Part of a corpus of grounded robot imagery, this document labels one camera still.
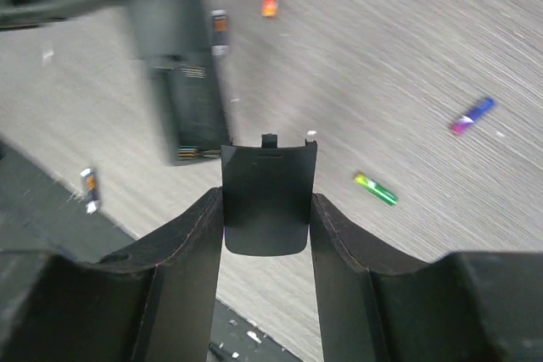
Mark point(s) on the black remote battery cover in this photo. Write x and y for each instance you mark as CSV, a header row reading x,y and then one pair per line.
x,y
267,197

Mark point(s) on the dark battery near base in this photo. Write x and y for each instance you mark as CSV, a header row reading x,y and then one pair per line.
x,y
90,189

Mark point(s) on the black white battery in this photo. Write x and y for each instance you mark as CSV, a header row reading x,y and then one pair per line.
x,y
219,36

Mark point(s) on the black remote control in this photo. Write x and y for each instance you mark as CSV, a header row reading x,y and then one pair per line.
x,y
173,42

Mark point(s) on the green yellow battery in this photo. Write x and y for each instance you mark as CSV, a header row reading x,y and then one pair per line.
x,y
376,189

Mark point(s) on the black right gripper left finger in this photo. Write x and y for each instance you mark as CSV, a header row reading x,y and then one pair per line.
x,y
150,301

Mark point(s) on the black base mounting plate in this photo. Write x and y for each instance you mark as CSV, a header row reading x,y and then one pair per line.
x,y
39,213

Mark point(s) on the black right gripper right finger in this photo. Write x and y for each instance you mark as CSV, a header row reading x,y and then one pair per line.
x,y
377,303

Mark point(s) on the blue purple battery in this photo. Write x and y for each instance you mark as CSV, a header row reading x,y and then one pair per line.
x,y
476,113

